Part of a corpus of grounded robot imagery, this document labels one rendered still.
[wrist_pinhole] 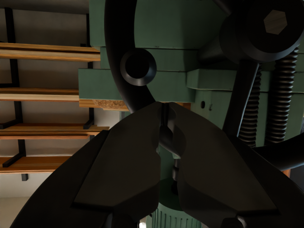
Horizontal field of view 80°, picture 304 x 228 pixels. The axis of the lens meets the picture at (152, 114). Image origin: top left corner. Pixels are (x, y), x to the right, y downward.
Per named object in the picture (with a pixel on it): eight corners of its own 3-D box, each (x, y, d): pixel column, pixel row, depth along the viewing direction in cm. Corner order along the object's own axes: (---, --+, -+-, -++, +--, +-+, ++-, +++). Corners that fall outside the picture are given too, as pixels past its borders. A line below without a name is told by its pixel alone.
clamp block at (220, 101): (311, 93, 26) (300, 153, 28) (258, 89, 39) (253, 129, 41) (208, 90, 26) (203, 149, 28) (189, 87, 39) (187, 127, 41)
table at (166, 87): (479, 77, 26) (465, 119, 27) (303, 79, 56) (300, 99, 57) (47, 63, 26) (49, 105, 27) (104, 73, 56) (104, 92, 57)
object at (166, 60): (313, 54, 34) (309, 75, 35) (253, 64, 55) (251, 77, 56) (99, 46, 34) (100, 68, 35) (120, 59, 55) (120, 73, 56)
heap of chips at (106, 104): (127, 100, 38) (127, 113, 38) (134, 95, 50) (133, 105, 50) (86, 98, 38) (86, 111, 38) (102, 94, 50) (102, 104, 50)
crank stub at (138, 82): (149, 38, 11) (163, 78, 11) (150, 53, 17) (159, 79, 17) (110, 53, 11) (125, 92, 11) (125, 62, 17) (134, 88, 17)
